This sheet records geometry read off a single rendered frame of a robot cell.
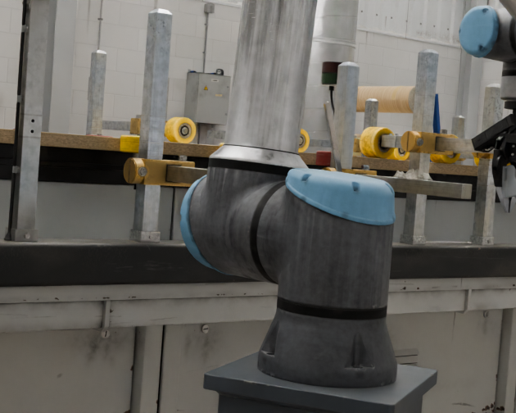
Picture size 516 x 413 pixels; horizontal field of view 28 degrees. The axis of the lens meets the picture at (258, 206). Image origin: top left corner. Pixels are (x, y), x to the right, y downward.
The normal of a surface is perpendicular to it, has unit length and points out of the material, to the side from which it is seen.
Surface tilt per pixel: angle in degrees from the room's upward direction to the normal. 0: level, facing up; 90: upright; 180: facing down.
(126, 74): 90
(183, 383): 90
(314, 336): 70
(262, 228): 84
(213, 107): 90
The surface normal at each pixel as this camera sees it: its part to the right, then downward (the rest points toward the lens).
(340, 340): 0.08, -0.29
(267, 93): -0.01, 0.00
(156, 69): 0.60, 0.09
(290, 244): -0.74, -0.02
